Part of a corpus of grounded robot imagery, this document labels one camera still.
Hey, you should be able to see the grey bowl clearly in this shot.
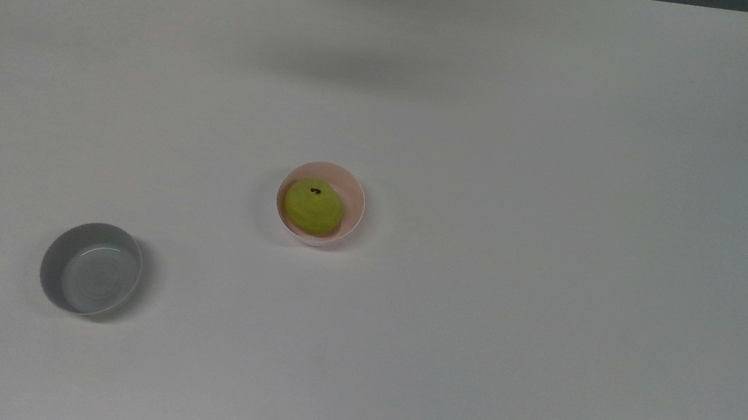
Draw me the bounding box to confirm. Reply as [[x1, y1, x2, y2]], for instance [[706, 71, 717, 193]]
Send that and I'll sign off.
[[34, 215, 149, 323]]

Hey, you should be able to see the pink bowl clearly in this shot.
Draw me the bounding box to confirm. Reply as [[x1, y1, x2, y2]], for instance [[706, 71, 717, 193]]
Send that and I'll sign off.
[[270, 156, 372, 254]]

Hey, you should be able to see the green pear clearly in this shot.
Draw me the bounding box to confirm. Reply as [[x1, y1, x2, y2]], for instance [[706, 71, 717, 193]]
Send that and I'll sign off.
[[279, 176, 350, 240]]

